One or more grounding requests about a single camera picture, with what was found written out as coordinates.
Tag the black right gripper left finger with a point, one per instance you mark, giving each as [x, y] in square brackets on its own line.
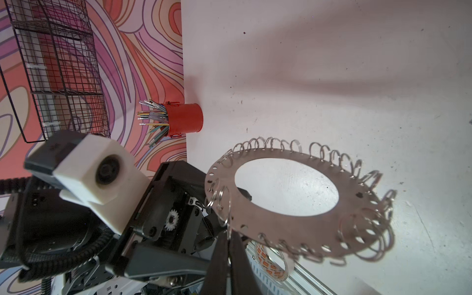
[215, 282]

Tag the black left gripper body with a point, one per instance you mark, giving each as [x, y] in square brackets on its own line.
[167, 228]

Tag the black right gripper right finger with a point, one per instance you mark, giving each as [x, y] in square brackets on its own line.
[243, 281]

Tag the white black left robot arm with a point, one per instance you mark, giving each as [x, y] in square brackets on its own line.
[51, 238]

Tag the clear tape roll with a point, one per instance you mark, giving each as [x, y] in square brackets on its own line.
[272, 268]

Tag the red pencil cup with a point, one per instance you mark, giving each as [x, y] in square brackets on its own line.
[171, 119]

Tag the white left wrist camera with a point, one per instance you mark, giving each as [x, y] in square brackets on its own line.
[93, 171]

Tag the black wire basket left wall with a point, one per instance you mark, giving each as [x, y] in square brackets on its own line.
[56, 46]

